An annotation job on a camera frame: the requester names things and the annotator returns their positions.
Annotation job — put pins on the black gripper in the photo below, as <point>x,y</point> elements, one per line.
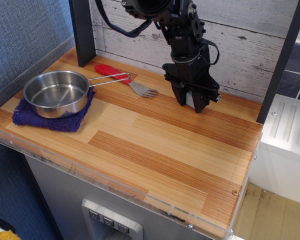
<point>193,75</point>

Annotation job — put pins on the grey cube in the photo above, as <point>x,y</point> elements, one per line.
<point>189,99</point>

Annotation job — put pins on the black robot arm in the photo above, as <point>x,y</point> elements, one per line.
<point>183,30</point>

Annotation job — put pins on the white toy sink unit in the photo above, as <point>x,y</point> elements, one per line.
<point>276,165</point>

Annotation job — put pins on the stainless steel pot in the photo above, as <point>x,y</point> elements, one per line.
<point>59,93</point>

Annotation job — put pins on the silver dispenser panel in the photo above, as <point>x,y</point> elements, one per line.
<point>105,224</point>

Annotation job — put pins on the purple towel cloth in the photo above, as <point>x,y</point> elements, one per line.
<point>23,115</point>

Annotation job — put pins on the clear acrylic edge guard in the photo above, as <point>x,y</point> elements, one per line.
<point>192,182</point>

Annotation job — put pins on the yellow black object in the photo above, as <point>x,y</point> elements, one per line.
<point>9,235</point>

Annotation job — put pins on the red-handled metal fork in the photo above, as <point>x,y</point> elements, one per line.
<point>138,88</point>

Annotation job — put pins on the dark left post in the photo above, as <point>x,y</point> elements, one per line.
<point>82,30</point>

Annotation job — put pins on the dark post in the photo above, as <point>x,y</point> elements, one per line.
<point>287,48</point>
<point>82,30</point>

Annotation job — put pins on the dark right post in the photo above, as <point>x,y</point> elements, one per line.
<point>287,48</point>

